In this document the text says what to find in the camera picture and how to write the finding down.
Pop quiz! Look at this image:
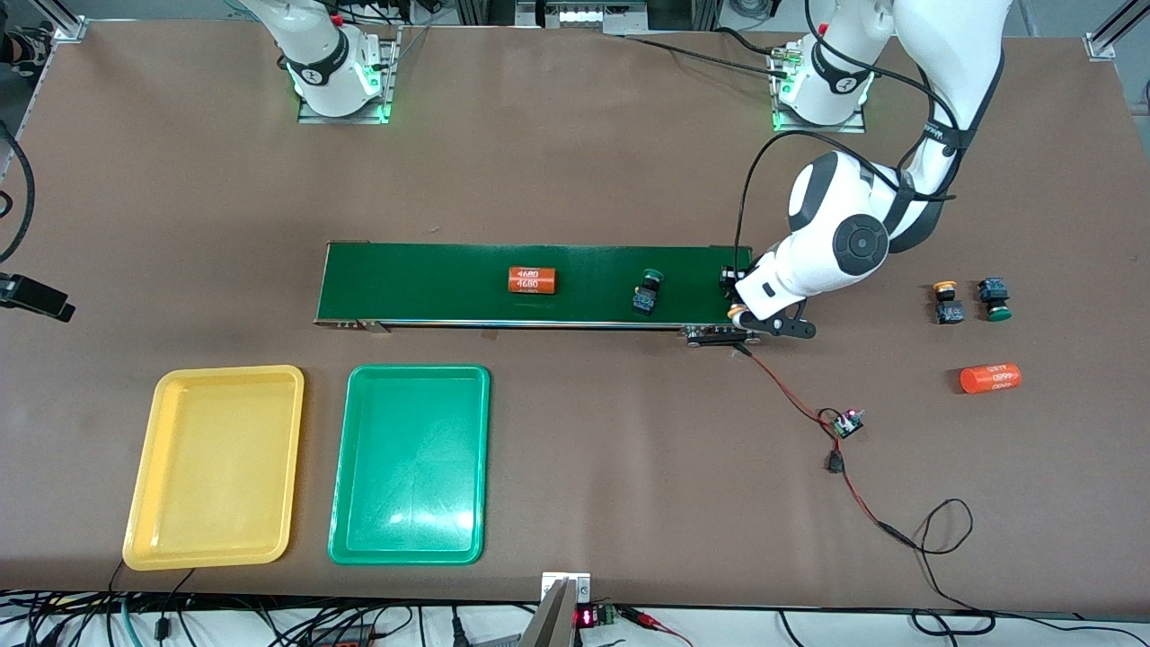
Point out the green mushroom push button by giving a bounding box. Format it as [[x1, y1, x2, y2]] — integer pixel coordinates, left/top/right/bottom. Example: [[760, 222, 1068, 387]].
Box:
[[632, 268, 666, 316], [977, 278, 1013, 323]]

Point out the yellow plastic tray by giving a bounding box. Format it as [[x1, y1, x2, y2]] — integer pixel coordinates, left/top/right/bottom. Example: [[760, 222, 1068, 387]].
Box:
[[122, 365, 305, 572]]

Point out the aluminium corner profile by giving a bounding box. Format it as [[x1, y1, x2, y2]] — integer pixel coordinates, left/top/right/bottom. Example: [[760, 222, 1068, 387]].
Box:
[[1085, 0, 1150, 62], [36, 0, 89, 42]]

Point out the green belt conveyor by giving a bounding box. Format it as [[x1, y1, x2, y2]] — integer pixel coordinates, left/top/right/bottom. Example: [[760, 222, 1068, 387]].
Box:
[[314, 241, 763, 348]]

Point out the white lit device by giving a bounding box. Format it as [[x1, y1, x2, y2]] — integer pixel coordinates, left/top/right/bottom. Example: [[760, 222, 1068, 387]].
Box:
[[537, 0, 650, 30]]

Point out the red alligator clip lead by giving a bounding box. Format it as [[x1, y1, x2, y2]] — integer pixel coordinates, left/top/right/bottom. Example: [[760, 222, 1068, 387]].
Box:
[[620, 607, 693, 647]]

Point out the green plastic tray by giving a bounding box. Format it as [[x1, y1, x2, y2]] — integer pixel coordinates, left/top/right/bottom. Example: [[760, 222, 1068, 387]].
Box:
[[328, 364, 491, 566]]

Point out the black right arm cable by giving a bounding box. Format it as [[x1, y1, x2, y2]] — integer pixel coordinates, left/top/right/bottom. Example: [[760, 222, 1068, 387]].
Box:
[[0, 121, 36, 266]]

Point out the red black wire pair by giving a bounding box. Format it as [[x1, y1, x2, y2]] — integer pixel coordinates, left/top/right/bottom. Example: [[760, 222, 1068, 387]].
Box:
[[732, 344, 917, 549]]

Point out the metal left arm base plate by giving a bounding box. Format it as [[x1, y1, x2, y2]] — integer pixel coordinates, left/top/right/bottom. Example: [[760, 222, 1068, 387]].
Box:
[[771, 45, 868, 134]]

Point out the black cable across table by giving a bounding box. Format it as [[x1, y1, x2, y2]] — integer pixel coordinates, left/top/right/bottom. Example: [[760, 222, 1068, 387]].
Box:
[[620, 27, 796, 80]]

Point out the aluminium frame rack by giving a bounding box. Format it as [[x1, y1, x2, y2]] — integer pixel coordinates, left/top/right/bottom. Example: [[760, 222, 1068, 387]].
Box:
[[454, 0, 720, 37]]

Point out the thin black looped cable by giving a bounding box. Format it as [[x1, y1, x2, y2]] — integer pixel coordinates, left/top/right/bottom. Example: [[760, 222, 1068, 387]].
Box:
[[909, 499, 998, 639]]

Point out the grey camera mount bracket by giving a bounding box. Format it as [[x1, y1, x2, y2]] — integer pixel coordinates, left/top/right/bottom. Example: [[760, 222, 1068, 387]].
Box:
[[517, 572, 592, 647]]

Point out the black cable with plug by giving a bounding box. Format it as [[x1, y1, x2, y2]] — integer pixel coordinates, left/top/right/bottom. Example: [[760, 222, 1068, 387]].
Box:
[[155, 569, 195, 641]]

